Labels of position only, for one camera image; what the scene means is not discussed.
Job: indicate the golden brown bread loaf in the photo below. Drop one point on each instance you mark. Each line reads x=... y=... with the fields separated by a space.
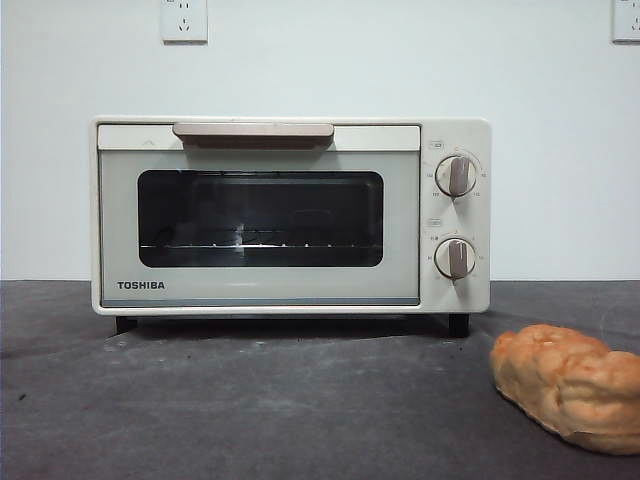
x=560 y=380

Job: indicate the cream round oven knob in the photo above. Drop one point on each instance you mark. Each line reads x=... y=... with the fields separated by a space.
x=456 y=176
x=455 y=259

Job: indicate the cream Toshiba toaster oven body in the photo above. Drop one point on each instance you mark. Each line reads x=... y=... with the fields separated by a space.
x=455 y=135

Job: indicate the white wall socket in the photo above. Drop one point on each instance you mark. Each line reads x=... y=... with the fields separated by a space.
x=184 y=22
x=627 y=22

